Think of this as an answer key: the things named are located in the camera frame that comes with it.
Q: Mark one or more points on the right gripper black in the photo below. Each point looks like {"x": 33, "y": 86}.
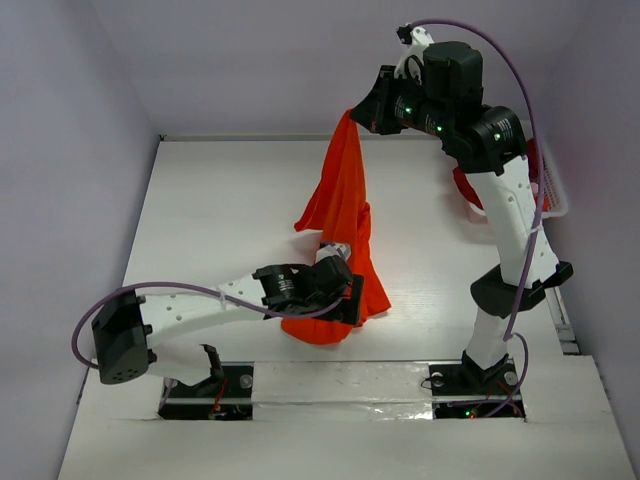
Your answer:
{"x": 379, "y": 106}

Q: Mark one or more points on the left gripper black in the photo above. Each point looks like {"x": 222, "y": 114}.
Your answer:
{"x": 351, "y": 311}

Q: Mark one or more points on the orange t shirt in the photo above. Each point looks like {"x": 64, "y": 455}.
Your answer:
{"x": 339, "y": 210}

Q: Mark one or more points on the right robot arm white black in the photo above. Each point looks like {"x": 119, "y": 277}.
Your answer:
{"x": 491, "y": 152}

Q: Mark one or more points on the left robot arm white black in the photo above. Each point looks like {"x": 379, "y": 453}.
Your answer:
{"x": 133, "y": 328}

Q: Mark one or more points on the dark red t shirt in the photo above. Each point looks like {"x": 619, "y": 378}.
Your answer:
{"x": 468, "y": 192}

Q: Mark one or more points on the white plastic basket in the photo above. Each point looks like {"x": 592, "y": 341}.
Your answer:
{"x": 555, "y": 204}

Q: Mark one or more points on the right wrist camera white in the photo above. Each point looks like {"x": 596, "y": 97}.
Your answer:
{"x": 416, "y": 39}

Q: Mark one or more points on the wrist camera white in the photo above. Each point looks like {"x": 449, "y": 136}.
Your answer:
{"x": 335, "y": 249}
{"x": 416, "y": 39}

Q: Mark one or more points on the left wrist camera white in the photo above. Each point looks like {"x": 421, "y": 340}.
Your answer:
{"x": 335, "y": 249}

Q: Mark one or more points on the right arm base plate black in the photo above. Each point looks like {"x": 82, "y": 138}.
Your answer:
{"x": 458, "y": 392}

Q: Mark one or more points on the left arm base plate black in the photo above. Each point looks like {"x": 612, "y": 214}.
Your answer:
{"x": 229, "y": 399}

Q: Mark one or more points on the metal rail at table edge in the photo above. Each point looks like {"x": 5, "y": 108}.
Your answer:
{"x": 564, "y": 330}

